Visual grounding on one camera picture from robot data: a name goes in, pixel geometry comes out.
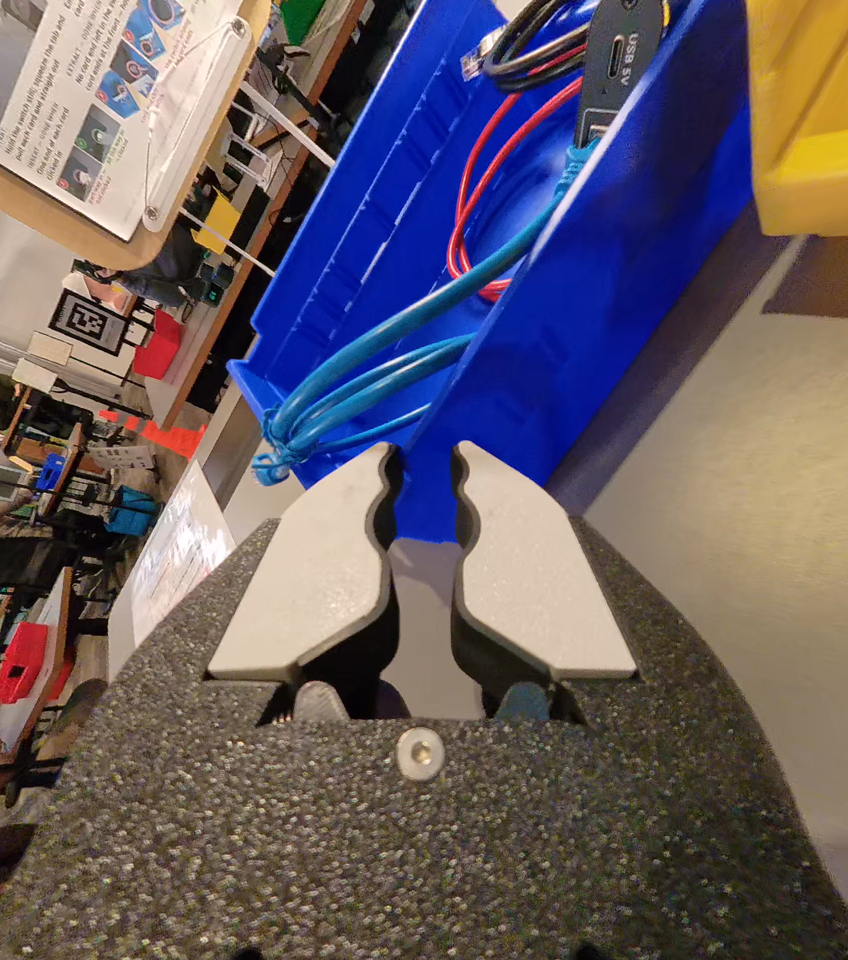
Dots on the yellow plastic bin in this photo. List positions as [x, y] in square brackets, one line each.
[829, 105]

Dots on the red plastic bin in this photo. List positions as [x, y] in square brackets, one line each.
[27, 660]
[159, 348]

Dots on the blue plastic bin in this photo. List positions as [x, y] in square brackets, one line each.
[649, 225]

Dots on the yellow and black boxes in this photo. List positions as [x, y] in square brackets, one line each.
[222, 225]

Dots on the orange traffic cone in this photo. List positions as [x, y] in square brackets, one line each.
[154, 438]

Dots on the printed paper sheet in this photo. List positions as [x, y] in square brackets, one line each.
[177, 555]

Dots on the green box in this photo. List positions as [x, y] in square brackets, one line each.
[301, 15]

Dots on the black and white tag board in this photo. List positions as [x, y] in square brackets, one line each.
[90, 318]

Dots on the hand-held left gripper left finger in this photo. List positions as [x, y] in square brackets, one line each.
[304, 593]

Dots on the instruction sheet on stand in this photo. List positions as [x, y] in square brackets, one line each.
[94, 105]

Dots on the black ethernet adapter hub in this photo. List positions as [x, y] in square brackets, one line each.
[619, 60]

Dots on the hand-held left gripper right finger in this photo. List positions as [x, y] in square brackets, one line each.
[537, 593]

